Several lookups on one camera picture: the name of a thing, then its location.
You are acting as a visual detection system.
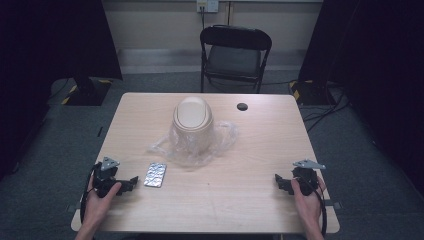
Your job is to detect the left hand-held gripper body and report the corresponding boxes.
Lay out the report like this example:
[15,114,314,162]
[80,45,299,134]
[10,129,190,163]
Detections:
[92,156,130,199]

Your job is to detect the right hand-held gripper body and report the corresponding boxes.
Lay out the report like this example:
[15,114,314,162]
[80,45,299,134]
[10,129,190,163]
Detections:
[291,158,327,197]

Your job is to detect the person's right hand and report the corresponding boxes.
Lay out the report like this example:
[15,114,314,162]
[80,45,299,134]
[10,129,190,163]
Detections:
[290,175,328,233]

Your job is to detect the person's left hand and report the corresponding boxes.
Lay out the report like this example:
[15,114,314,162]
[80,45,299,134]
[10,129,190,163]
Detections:
[80,181,123,232]

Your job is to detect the silver foil blister pack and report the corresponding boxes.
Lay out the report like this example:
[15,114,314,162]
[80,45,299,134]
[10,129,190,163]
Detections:
[143,161,168,189]

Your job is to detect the clear plastic bag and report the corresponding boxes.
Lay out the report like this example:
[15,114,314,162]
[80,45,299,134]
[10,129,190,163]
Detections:
[147,119,240,168]

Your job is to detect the stand base with striped tape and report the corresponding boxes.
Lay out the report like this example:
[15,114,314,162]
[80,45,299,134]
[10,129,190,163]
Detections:
[60,77,113,107]
[288,78,335,107]

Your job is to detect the black folding chair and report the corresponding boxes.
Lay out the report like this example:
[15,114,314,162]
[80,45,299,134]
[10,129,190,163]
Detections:
[198,24,274,95]

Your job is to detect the black curtain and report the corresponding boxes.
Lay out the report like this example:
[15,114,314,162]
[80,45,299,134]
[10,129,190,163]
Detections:
[297,0,424,198]
[0,0,124,183]

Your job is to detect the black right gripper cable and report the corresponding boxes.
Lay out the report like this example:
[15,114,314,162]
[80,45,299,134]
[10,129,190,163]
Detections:
[297,174,329,236]

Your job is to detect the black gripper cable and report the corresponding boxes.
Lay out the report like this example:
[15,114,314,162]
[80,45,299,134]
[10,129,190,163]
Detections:
[297,174,329,236]
[79,161,103,224]

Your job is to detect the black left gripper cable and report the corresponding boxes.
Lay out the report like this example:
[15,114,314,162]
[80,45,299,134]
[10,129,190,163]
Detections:
[79,161,103,224]

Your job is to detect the grey table edge bracket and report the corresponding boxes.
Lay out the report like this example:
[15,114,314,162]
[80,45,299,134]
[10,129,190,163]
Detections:
[324,200,343,211]

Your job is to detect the black floor cables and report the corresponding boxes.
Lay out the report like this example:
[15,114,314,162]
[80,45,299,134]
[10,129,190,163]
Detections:
[300,87,352,134]

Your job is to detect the white wall socket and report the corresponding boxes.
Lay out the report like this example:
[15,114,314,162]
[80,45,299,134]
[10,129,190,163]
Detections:
[196,0,220,14]

